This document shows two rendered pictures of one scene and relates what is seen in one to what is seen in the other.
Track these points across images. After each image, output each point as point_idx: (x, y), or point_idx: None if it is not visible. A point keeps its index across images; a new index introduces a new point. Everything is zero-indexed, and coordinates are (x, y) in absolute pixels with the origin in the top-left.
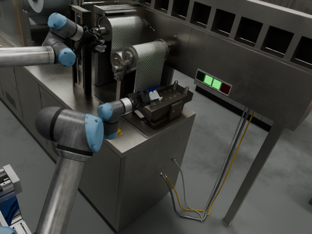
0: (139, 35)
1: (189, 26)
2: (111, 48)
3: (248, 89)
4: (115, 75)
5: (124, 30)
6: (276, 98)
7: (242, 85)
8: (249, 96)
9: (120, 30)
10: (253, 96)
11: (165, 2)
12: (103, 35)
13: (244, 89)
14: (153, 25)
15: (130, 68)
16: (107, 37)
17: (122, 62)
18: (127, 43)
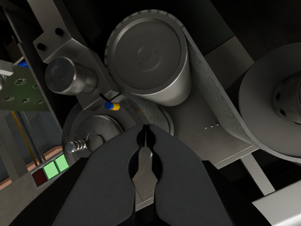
0: (212, 111)
1: (148, 199)
2: (209, 67)
3: (23, 204)
4: (58, 46)
5: (234, 131)
6: (1, 224)
7: (31, 200)
8: (17, 197)
9: (238, 132)
10: (15, 202)
11: (233, 170)
12: (293, 58)
13: (26, 199)
14: (214, 134)
15: (77, 111)
16: (261, 79)
17: (104, 100)
18: (205, 89)
